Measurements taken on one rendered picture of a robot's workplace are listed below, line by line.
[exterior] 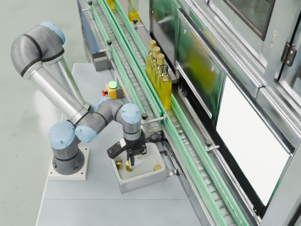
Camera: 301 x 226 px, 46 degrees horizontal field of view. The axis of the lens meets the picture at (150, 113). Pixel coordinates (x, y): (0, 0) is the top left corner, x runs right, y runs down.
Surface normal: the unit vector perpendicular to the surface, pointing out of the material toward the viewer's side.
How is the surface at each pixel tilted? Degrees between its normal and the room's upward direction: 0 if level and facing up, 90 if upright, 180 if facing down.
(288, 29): 90
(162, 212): 0
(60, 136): 7
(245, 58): 90
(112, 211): 0
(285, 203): 90
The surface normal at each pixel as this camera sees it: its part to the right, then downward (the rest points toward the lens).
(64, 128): -0.05, -0.61
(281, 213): -0.94, 0.25
